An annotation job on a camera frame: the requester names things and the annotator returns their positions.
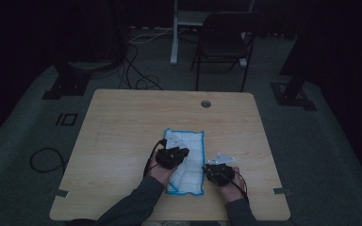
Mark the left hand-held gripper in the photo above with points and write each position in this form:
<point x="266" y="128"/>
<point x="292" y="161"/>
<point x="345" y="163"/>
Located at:
<point x="171" y="156"/>

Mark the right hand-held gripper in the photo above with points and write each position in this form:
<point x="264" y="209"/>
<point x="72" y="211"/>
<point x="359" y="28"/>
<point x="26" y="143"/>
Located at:
<point x="220" y="173"/>

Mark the white cloth with blue trim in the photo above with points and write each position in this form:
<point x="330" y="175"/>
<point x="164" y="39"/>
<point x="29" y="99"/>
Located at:
<point x="193" y="163"/>

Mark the person's left hand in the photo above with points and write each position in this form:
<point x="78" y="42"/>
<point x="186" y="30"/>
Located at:
<point x="158" y="172"/>

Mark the person's right hand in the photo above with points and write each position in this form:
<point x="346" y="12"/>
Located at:
<point x="232" y="190"/>

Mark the grey round table grommet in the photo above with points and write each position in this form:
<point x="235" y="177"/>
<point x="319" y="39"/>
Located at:
<point x="205" y="104"/>

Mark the grey tape strip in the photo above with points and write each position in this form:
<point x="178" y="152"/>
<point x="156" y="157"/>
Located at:
<point x="282" y="190"/>
<point x="62" y="193"/>

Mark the black stand with square base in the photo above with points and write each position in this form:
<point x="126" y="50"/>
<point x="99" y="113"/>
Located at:
<point x="295" y="91"/>
<point x="67" y="84"/>

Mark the black folding chair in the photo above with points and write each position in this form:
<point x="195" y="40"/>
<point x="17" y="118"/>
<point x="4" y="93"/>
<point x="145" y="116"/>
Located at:
<point x="221" y="40"/>

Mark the white desk frame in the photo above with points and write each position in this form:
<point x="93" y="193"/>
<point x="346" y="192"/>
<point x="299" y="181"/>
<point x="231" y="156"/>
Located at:
<point x="175" y="37"/>

